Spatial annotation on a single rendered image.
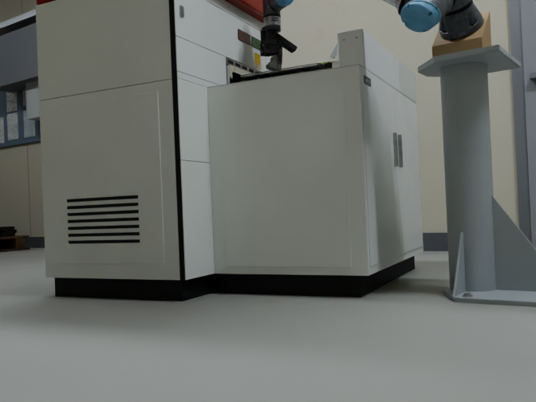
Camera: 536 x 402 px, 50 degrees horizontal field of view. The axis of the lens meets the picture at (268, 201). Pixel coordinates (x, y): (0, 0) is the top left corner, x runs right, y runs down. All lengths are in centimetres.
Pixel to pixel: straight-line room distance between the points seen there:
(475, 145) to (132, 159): 125
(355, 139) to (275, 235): 46
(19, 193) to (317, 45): 403
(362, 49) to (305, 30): 241
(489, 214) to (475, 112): 35
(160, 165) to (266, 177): 39
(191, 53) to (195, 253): 76
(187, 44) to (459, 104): 102
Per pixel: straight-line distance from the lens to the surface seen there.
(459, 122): 212
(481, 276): 212
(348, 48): 219
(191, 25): 233
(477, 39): 216
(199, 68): 232
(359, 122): 206
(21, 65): 666
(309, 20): 456
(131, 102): 229
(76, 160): 246
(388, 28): 424
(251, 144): 221
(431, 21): 204
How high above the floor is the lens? 33
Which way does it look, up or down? 1 degrees up
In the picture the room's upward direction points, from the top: 2 degrees counter-clockwise
